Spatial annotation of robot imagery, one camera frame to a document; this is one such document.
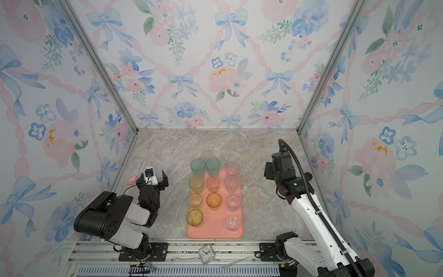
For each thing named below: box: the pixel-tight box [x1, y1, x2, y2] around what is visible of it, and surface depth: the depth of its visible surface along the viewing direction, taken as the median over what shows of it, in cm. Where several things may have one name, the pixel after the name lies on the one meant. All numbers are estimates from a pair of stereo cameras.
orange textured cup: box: [205, 176, 221, 193], surface depth 94 cm
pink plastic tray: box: [186, 167, 244, 240], surface depth 85 cm
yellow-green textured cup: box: [188, 175, 205, 194], surface depth 90 cm
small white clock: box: [198, 243, 216, 265], surface depth 74 cm
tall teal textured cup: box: [190, 158, 206, 178], surface depth 93 cm
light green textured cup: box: [187, 192, 203, 210], surface depth 85 cm
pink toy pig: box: [128, 176, 138, 186], surface depth 96 cm
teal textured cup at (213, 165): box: [205, 157, 221, 178], surface depth 92 cm
